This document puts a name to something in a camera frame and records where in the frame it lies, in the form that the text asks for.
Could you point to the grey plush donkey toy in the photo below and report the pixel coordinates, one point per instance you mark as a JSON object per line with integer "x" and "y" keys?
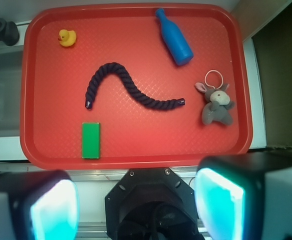
{"x": 218, "y": 102}

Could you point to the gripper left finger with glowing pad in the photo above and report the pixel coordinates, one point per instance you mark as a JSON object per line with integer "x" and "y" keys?
{"x": 39, "y": 205}

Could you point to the yellow rubber duck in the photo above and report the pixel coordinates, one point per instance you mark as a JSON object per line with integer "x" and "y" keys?
{"x": 67, "y": 38}

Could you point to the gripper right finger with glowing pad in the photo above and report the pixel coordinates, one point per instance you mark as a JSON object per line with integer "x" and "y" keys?
{"x": 246, "y": 196}

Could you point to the black faucet fixture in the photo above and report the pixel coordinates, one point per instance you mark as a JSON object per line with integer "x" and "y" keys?
{"x": 1, "y": 30}

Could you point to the blue plastic bottle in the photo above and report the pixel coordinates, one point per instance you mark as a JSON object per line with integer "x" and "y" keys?
{"x": 174, "y": 39}

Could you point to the metal sink basin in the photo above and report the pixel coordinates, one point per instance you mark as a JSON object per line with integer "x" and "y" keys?
{"x": 10, "y": 87}

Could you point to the green rectangular block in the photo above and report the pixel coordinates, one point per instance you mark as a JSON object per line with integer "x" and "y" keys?
{"x": 91, "y": 140}

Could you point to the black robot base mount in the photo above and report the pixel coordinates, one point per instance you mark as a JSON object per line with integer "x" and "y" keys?
{"x": 151, "y": 204}

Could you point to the red plastic tray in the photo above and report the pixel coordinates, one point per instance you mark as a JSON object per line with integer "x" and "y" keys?
{"x": 55, "y": 79}

